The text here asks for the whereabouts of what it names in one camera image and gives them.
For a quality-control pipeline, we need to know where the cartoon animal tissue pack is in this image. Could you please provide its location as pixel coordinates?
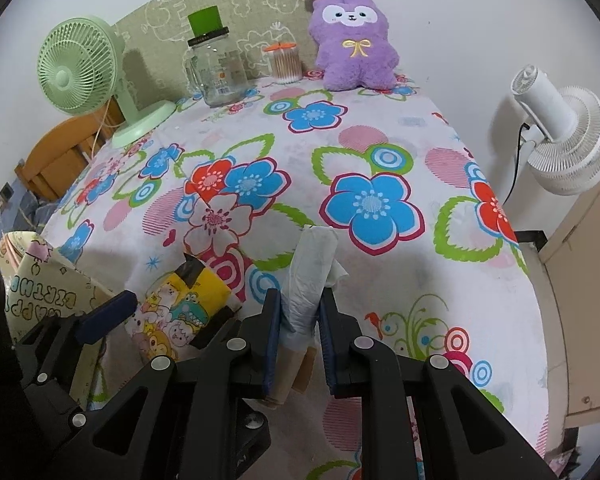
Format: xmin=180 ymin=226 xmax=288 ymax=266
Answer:
xmin=124 ymin=255 xmax=230 ymax=361

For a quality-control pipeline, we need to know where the glass jar green cup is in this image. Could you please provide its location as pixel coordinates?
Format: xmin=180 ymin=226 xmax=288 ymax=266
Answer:
xmin=186 ymin=6 xmax=248 ymax=107

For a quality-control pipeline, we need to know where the green patterned board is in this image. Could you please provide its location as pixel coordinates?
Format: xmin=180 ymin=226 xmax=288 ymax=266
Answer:
xmin=110 ymin=0 xmax=315 ymax=101

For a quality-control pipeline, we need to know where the wooden bed headboard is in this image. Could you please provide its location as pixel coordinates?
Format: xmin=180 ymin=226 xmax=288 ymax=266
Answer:
xmin=15 ymin=99 xmax=124 ymax=200

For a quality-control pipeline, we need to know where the purple plush bunny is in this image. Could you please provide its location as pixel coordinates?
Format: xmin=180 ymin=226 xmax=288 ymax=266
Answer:
xmin=309 ymin=0 xmax=400 ymax=91

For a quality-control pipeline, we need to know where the cotton swab jar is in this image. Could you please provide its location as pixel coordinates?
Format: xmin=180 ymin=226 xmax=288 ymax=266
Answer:
xmin=263 ymin=42 xmax=303 ymax=84

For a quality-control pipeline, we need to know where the yellow fabric storage box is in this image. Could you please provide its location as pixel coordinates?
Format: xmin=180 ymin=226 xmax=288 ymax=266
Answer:
xmin=0 ymin=228 xmax=117 ymax=411

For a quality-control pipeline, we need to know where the white standing fan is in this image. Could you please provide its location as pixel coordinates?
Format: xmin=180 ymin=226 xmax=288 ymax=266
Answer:
xmin=510 ymin=64 xmax=600 ymax=196

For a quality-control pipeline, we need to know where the green desk fan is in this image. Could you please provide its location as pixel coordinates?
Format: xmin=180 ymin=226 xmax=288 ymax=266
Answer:
xmin=36 ymin=16 xmax=176 ymax=148

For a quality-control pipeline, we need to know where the beige door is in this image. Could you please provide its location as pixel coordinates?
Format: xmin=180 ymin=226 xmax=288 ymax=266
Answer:
xmin=526 ymin=183 xmax=600 ymax=434

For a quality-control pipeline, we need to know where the blue plaid pillow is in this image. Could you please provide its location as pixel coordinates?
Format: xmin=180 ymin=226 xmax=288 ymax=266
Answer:
xmin=0 ymin=179 xmax=58 ymax=235

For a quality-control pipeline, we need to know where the floral tablecloth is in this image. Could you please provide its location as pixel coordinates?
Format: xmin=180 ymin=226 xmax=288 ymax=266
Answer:
xmin=43 ymin=75 xmax=548 ymax=479

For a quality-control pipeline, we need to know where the wall power outlet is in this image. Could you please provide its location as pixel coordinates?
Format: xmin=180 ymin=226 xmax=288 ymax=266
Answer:
xmin=0 ymin=183 xmax=14 ymax=200

